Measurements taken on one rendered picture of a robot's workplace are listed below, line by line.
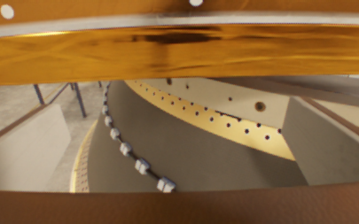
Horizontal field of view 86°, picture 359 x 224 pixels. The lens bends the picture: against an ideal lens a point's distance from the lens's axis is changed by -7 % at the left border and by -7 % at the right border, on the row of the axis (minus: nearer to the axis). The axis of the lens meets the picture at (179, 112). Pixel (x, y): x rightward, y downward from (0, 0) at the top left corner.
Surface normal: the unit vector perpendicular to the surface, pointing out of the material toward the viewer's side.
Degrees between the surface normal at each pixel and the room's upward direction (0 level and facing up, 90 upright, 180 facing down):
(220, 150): 62
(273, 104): 90
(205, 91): 90
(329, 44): 90
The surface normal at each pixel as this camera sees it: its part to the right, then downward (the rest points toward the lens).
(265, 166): -0.48, -0.02
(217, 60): 0.00, 0.50
